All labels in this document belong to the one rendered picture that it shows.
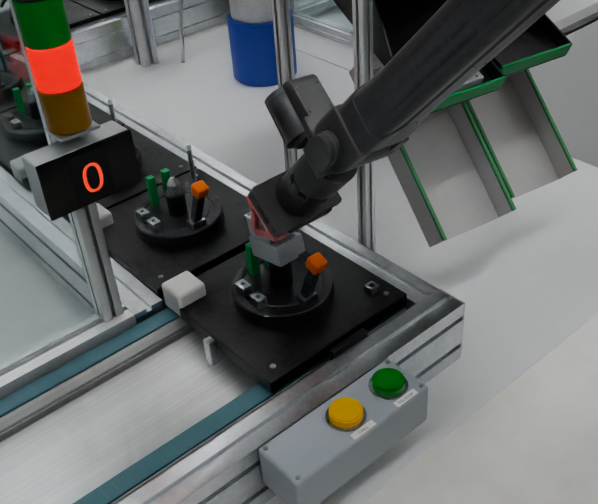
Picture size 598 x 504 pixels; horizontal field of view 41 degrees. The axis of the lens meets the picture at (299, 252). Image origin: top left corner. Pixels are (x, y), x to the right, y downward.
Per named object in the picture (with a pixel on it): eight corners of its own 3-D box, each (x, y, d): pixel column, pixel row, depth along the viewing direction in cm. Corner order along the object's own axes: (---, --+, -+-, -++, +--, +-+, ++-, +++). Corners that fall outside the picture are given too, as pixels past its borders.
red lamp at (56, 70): (90, 83, 88) (80, 40, 86) (49, 98, 86) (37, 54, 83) (69, 71, 92) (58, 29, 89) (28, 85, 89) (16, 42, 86)
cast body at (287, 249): (307, 253, 105) (296, 205, 102) (281, 268, 103) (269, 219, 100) (269, 238, 112) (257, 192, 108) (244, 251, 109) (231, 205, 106)
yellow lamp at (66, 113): (100, 124, 91) (90, 84, 88) (60, 140, 89) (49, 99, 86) (79, 111, 95) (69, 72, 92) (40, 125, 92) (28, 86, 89)
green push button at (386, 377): (411, 390, 97) (412, 378, 96) (388, 407, 95) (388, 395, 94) (387, 373, 100) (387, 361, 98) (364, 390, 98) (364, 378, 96)
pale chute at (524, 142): (559, 179, 127) (577, 170, 123) (496, 206, 122) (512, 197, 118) (483, 21, 129) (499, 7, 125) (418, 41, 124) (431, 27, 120)
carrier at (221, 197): (287, 231, 127) (281, 161, 119) (158, 300, 115) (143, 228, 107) (199, 177, 142) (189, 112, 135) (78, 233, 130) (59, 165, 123)
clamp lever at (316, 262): (317, 295, 106) (329, 261, 100) (305, 302, 105) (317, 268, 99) (299, 276, 107) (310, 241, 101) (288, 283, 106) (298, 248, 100)
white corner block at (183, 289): (209, 305, 113) (205, 282, 111) (182, 320, 111) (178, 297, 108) (190, 290, 116) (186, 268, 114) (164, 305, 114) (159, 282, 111)
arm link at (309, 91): (335, 158, 79) (400, 135, 83) (284, 58, 81) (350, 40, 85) (288, 203, 89) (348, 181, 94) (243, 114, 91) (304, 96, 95)
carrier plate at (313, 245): (407, 304, 110) (407, 292, 109) (271, 394, 98) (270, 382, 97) (293, 234, 126) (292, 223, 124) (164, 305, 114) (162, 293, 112)
